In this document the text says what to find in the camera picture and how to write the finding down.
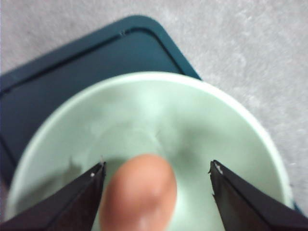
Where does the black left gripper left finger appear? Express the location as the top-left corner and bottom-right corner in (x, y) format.
(0, 162), (106, 231)

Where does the brown egg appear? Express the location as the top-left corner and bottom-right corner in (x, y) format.
(100, 154), (177, 231)

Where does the light green bowl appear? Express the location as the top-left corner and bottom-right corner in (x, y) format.
(9, 74), (294, 231)

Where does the dark teal rectangular tray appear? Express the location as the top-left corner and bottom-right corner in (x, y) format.
(0, 16), (201, 186)

